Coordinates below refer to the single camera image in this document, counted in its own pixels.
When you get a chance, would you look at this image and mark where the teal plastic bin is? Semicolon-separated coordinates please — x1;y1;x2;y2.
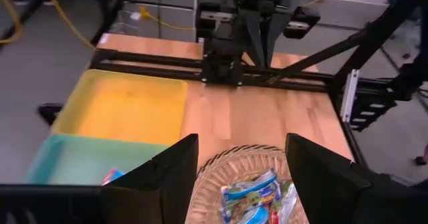
25;133;171;187

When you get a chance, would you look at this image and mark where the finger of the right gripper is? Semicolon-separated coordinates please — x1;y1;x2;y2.
241;11;268;68
267;11;292;68

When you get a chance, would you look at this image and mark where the white frame bracket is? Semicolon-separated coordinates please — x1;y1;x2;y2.
340;69;360;123

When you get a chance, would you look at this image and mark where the black aluminium table frame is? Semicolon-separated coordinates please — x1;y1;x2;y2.
89;0;428;133

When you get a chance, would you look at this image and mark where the yellow plastic bin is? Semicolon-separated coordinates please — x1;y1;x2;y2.
50;68;189;147

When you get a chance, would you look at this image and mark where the blue green granola bar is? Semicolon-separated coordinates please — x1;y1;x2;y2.
219;168;282;223

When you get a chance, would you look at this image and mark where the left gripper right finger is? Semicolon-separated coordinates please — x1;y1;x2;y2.
285;132;372;224

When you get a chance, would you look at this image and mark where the round woven straw placemat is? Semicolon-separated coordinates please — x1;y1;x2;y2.
185;144;310;224

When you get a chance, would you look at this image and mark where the red green granola bar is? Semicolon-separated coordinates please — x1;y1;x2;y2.
268;210;282;224

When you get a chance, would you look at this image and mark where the yellow extension cable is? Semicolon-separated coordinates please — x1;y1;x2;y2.
0;0;23;45
39;0;197;51

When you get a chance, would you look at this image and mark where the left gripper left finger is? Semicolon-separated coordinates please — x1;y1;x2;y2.
100;133;199;224

